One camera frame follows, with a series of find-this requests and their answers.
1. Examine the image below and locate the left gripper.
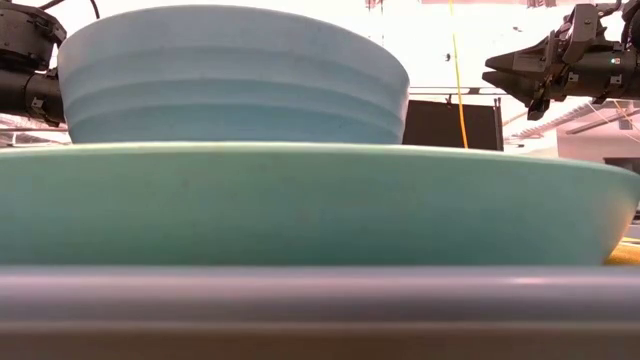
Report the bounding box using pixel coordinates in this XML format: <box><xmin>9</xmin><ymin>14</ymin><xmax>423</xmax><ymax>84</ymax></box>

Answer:
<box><xmin>0</xmin><ymin>68</ymin><xmax>67</xmax><ymax>127</ymax></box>

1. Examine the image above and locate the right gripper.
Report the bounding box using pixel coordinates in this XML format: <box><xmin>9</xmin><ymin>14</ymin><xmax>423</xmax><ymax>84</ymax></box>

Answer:
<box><xmin>481</xmin><ymin>34</ymin><xmax>640</xmax><ymax>121</ymax></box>

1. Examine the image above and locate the light blue ribbed bowl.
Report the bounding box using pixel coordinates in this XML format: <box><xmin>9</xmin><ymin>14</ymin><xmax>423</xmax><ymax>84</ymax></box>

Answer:
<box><xmin>56</xmin><ymin>3</ymin><xmax>411</xmax><ymax>146</ymax></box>

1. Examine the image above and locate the orange-yellow cloth napkin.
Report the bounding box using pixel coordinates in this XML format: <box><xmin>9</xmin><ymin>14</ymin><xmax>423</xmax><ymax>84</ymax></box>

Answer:
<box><xmin>603</xmin><ymin>238</ymin><xmax>640</xmax><ymax>267</ymax></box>

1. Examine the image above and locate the teal plate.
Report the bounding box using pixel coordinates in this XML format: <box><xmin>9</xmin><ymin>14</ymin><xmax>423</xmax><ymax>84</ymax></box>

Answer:
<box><xmin>0</xmin><ymin>141</ymin><xmax>640</xmax><ymax>267</ymax></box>

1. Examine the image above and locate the blue-grey plastic tray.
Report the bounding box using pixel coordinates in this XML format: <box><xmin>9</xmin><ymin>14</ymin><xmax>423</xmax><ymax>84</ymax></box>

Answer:
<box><xmin>0</xmin><ymin>263</ymin><xmax>640</xmax><ymax>326</ymax></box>

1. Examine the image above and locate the black partition panel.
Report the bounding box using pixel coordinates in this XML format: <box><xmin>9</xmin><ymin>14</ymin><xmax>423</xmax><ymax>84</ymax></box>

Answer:
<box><xmin>402</xmin><ymin>98</ymin><xmax>505</xmax><ymax>151</ymax></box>

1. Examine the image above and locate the ribbed ceiling duct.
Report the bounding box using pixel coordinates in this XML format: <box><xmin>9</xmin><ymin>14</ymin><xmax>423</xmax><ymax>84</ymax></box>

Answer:
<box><xmin>504</xmin><ymin>97</ymin><xmax>609</xmax><ymax>144</ymax></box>

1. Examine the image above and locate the yellow hanging cable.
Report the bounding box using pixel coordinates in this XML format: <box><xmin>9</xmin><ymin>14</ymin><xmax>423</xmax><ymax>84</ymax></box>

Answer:
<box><xmin>448</xmin><ymin>0</ymin><xmax>471</xmax><ymax>151</ymax></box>

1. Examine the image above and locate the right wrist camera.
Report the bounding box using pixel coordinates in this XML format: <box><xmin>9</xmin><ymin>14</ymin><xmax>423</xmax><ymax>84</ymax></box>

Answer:
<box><xmin>552</xmin><ymin>3</ymin><xmax>624</xmax><ymax>64</ymax></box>

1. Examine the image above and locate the horizontal overhead rail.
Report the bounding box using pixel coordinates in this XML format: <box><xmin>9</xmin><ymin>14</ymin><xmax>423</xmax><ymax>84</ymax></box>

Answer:
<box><xmin>408</xmin><ymin>85</ymin><xmax>506</xmax><ymax>97</ymax></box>

